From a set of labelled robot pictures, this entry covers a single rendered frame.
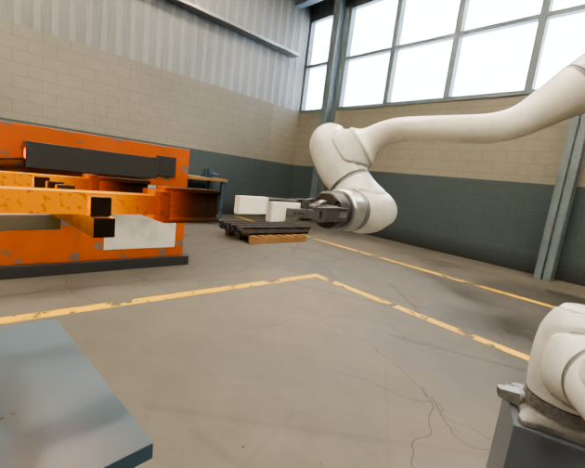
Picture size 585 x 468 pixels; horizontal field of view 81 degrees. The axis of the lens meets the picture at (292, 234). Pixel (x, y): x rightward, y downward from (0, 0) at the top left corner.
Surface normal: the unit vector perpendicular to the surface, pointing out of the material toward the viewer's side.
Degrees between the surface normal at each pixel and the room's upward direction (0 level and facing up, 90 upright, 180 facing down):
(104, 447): 0
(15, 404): 0
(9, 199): 90
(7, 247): 90
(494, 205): 90
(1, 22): 90
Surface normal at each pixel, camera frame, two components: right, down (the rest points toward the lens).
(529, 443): -0.46, 0.08
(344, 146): -0.23, -0.22
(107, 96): 0.67, 0.19
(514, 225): -0.73, 0.02
